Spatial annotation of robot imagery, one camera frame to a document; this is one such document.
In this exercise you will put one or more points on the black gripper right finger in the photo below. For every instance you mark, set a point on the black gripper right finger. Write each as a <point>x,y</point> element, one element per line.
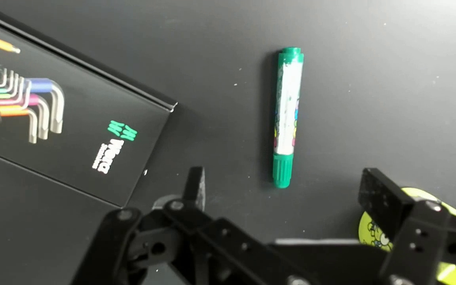
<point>407,222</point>

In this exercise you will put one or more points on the black hex key set box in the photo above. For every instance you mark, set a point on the black hex key set box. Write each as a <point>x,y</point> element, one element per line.
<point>64,116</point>

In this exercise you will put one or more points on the yellow mug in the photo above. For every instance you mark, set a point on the yellow mug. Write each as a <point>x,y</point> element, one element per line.
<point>371,232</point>

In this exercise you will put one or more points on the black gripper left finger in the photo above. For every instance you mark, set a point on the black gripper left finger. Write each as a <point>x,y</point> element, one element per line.
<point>186,238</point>

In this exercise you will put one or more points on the green whiteboard marker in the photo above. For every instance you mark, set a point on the green whiteboard marker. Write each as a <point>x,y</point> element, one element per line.
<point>289,116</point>

